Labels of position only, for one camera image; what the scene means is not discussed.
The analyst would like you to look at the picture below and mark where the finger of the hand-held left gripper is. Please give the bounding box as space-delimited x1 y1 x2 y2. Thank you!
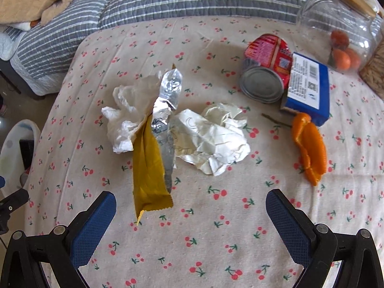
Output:
0 187 30 236

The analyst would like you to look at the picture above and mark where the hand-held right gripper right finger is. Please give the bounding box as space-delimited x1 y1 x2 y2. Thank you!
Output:
266 188 384 288

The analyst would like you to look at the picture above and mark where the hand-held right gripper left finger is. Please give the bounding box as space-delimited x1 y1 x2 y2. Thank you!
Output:
0 190 117 288

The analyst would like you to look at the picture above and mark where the white plastic bin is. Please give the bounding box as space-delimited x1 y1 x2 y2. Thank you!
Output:
0 119 41 193

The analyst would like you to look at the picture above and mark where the yellow foil wrapper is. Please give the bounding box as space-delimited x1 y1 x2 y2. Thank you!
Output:
132 63 184 227

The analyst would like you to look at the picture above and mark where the cherry print tablecloth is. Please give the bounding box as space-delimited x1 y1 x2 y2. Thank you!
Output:
24 13 384 288

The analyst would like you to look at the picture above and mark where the orange peel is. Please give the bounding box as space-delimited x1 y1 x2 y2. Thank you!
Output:
292 112 327 186

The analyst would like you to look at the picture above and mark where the small dark twig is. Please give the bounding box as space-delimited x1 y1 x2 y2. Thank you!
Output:
261 113 293 127

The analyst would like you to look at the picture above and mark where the white crumpled paper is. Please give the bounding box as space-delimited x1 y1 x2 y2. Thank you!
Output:
172 102 251 177

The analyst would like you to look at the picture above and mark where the white crumpled tissue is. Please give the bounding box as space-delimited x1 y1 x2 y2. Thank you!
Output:
101 72 164 154

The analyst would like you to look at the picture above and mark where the small blue cardboard box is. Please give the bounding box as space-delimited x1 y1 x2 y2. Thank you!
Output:
280 52 330 126

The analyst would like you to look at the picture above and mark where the red metal can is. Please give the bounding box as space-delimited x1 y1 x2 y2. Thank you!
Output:
239 34 293 104

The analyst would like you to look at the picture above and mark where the white quilted cloth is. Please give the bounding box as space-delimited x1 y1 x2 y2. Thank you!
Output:
0 25 27 61

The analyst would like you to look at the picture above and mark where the white folded cloth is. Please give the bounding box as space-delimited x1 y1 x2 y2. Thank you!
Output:
10 20 41 32

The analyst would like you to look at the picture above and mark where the clear jar of snack sticks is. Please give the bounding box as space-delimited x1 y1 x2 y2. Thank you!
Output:
359 43 384 100

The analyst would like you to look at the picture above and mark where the tangerine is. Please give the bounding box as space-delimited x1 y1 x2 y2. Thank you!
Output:
331 29 350 49
345 47 362 70
332 49 351 70

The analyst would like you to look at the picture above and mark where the beige plush blanket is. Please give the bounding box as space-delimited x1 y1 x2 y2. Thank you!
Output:
0 0 84 27

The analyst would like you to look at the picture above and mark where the glass jar with wooden lid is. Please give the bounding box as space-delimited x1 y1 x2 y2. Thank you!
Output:
295 0 384 74

